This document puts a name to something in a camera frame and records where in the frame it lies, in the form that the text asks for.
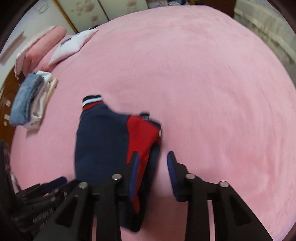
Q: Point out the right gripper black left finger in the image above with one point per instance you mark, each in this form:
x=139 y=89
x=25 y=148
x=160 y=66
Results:
x=73 y=219

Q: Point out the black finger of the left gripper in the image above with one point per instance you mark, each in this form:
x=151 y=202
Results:
x=50 y=186

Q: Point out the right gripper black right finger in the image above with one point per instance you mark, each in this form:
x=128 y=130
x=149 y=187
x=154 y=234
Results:
x=233 y=219

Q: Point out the navy and red sweatshirt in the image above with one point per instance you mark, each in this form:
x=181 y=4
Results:
x=105 y=142

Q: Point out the brown wooden headboard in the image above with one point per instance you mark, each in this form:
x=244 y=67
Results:
x=9 y=90

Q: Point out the folded white beige garment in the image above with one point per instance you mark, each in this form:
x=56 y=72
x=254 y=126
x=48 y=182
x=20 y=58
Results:
x=41 y=100

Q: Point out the folded light blue garment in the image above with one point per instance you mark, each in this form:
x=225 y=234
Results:
x=21 y=109

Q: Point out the pink fleece bed sheet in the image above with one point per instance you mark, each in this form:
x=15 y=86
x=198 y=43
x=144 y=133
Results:
x=225 y=102

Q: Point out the folded pink quilt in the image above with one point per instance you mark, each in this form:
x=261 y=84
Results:
x=32 y=53

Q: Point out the white embroidered pillow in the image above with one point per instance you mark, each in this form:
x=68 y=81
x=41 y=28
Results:
x=71 y=45

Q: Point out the floral wardrobe doors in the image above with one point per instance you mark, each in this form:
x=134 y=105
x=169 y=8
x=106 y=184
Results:
x=86 y=14

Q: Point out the white lace curtain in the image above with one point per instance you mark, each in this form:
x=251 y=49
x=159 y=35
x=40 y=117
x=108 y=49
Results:
x=266 y=22

